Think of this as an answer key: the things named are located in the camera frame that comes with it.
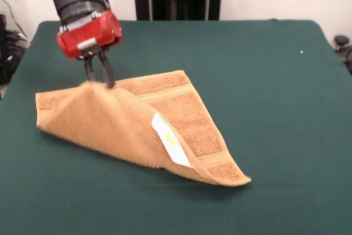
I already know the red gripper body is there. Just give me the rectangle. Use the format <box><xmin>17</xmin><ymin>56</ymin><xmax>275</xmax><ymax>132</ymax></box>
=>
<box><xmin>56</xmin><ymin>9</ymin><xmax>123</xmax><ymax>61</ymax></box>

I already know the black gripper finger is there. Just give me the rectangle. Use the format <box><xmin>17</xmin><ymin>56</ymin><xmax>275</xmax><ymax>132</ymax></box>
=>
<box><xmin>81</xmin><ymin>50</ymin><xmax>97</xmax><ymax>84</ymax></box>
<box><xmin>97</xmin><ymin>48</ymin><xmax>116</xmax><ymax>90</ymax></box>

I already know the tan terry towel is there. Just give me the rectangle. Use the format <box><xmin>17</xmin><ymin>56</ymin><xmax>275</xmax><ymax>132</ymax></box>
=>
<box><xmin>35</xmin><ymin>70</ymin><xmax>252</xmax><ymax>188</ymax></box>

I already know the dark grey stand base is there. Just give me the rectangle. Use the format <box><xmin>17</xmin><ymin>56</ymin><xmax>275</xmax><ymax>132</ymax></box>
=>
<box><xmin>0</xmin><ymin>13</ymin><xmax>30</xmax><ymax>86</ymax></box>
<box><xmin>333</xmin><ymin>34</ymin><xmax>352</xmax><ymax>75</ymax></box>

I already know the dark green table cloth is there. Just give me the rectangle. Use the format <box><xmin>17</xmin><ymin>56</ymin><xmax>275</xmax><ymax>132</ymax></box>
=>
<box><xmin>0</xmin><ymin>19</ymin><xmax>352</xmax><ymax>235</ymax></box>

